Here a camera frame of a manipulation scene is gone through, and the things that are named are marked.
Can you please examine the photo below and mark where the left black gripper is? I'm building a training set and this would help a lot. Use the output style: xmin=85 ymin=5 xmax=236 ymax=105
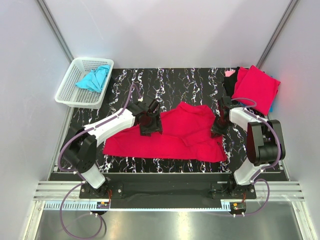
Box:
xmin=140 ymin=111 xmax=163 ymax=137

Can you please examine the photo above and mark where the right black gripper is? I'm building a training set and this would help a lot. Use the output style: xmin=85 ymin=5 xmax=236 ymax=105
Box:
xmin=210 ymin=114 xmax=231 ymax=139

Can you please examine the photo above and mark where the red polo shirt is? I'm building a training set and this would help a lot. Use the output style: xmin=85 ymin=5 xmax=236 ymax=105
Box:
xmin=102 ymin=102 xmax=227 ymax=163

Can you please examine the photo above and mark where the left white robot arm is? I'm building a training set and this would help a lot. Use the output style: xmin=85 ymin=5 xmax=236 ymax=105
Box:
xmin=59 ymin=97 xmax=163 ymax=198

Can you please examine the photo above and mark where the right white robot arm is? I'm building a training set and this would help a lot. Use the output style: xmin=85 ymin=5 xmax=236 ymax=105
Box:
xmin=210 ymin=96 xmax=286 ymax=199

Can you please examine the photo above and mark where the folded black t shirt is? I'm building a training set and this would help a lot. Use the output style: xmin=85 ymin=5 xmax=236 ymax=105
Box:
xmin=223 ymin=66 xmax=240 ymax=99

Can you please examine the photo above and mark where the folded red t shirt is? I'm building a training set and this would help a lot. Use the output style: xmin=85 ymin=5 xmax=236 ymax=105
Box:
xmin=232 ymin=65 xmax=281 ymax=115

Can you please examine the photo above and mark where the folded pink t shirt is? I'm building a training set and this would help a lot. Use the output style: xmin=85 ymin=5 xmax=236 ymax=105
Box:
xmin=224 ymin=70 xmax=236 ymax=77

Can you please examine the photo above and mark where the cyan crumpled t shirt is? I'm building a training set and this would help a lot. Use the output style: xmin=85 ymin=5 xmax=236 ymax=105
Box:
xmin=75 ymin=65 xmax=111 ymax=93

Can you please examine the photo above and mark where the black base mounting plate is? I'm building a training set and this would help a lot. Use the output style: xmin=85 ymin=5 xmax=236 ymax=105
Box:
xmin=79 ymin=173 xmax=257 ymax=211

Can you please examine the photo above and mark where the white plastic laundry basket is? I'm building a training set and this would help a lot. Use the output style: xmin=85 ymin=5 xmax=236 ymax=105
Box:
xmin=54 ymin=57 xmax=114 ymax=110

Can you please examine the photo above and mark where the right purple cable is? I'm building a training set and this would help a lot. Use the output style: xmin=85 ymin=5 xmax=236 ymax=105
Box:
xmin=231 ymin=97 xmax=281 ymax=217

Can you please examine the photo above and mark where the aluminium frame rail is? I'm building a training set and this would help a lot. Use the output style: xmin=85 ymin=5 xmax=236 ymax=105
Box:
xmin=34 ymin=181 xmax=305 ymax=202

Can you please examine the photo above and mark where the right aluminium corner post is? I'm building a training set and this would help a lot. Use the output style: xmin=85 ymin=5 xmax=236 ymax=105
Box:
xmin=256 ymin=0 xmax=300 ymax=69

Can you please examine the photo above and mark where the aluminium corner post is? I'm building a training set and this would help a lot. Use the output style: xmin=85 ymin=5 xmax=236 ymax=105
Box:
xmin=256 ymin=0 xmax=300 ymax=69
xmin=35 ymin=0 xmax=74 ymax=63

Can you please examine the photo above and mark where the left aluminium corner post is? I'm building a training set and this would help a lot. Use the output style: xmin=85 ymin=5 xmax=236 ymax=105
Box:
xmin=35 ymin=0 xmax=74 ymax=63

